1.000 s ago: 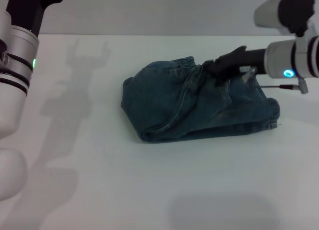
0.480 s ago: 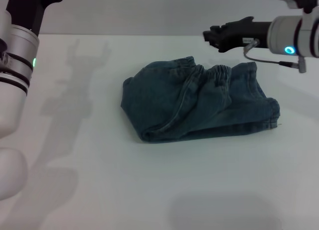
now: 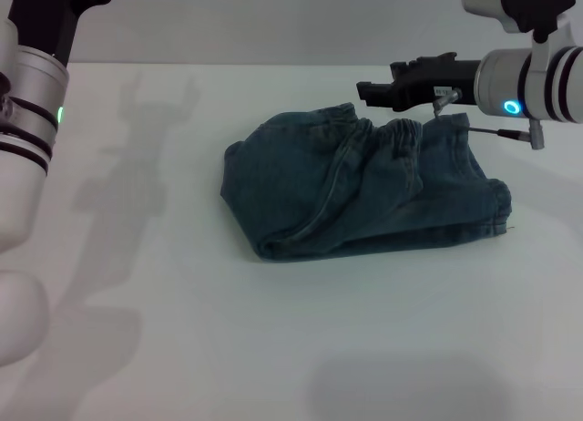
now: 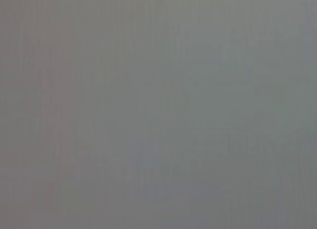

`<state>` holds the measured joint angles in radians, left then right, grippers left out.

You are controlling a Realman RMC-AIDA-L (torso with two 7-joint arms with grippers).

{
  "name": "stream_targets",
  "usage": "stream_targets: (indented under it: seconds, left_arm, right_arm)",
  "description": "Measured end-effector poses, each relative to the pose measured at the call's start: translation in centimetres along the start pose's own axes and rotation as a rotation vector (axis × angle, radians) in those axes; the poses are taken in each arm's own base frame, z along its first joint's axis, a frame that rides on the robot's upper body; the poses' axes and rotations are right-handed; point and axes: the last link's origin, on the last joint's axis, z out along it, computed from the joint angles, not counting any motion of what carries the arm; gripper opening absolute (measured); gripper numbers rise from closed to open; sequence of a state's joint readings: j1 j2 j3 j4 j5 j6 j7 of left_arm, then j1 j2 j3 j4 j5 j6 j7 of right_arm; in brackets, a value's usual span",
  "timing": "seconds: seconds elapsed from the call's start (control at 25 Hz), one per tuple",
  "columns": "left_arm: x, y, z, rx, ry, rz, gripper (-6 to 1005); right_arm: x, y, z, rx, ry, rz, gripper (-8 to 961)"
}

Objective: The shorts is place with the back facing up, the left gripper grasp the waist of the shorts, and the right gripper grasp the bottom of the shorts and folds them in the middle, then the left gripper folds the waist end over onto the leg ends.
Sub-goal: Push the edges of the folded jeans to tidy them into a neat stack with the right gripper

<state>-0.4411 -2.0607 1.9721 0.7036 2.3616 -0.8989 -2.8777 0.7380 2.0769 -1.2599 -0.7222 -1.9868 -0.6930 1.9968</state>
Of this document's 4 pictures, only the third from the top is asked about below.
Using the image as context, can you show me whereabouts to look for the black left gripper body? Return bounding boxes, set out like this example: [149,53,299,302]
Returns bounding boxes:
[7,0,115,69]

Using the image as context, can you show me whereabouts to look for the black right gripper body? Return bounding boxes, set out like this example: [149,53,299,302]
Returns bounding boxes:
[389,56,484,113]

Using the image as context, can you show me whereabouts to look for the blue denim shorts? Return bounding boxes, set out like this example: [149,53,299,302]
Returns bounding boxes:
[220,101,516,261]

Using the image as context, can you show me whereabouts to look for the thin right arm cable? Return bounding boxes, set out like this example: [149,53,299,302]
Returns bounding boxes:
[429,87,546,151]

